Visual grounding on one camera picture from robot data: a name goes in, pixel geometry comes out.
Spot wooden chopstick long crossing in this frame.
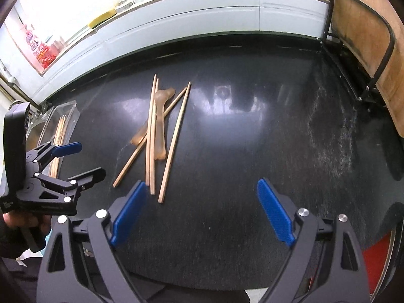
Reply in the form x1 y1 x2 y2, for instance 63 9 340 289
112 86 188 189

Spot person's left hand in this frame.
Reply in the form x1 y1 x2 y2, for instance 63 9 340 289
3 210 51 236

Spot clear plastic tray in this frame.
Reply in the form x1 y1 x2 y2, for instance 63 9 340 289
24 100 79 177

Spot red stool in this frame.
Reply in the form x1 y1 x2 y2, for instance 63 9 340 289
363 231 394 295

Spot red packaged goods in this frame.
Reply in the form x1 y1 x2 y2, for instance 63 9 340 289
21 25 65 72

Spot yellow sponge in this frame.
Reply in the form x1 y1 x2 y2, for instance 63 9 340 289
88 9 116 29

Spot white cabinet counter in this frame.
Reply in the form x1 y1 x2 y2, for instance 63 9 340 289
21 0 328 103

